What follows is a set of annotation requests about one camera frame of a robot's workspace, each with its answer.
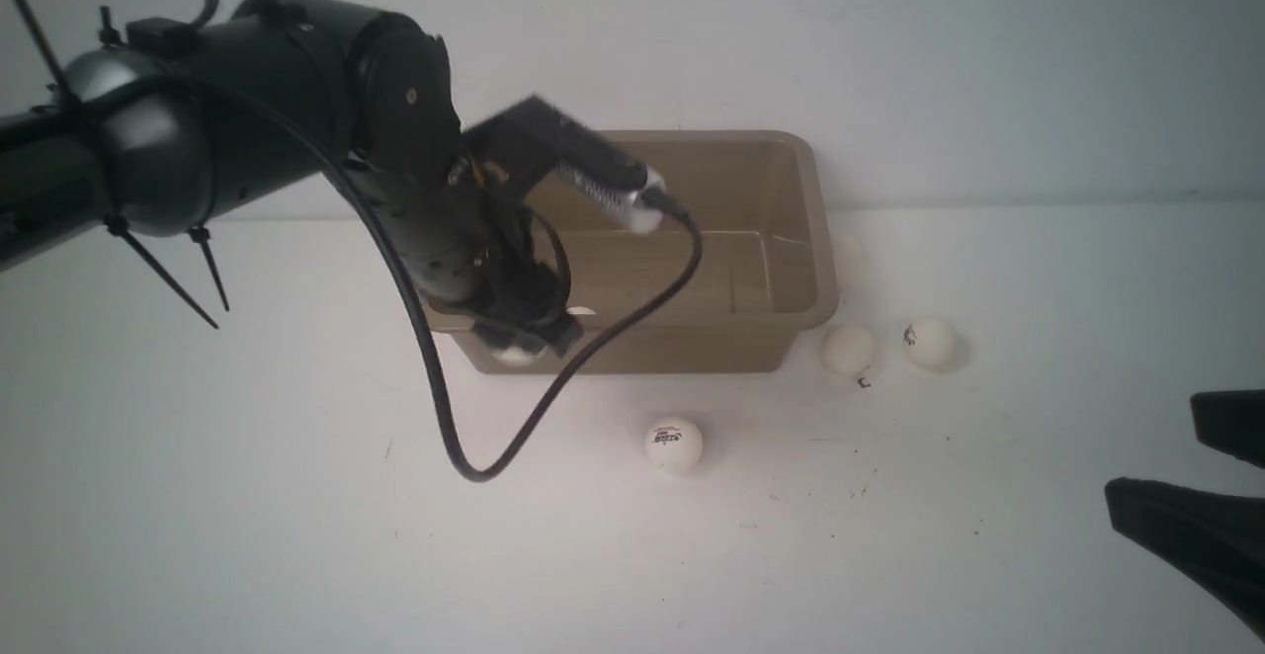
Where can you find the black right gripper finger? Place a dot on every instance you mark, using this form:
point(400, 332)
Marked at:
point(1215, 540)
point(1231, 422)

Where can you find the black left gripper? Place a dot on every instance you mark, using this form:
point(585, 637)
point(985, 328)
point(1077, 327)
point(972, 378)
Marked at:
point(505, 269)

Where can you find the white ball red-black logo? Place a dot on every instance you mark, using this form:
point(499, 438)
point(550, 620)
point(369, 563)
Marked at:
point(674, 445)

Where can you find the plain white ball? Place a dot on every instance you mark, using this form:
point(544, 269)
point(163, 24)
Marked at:
point(848, 350)
point(517, 355)

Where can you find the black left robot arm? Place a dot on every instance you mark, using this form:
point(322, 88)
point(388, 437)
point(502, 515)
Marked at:
point(167, 126)

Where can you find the tan plastic bin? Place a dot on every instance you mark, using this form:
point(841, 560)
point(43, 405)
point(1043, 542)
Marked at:
point(767, 273)

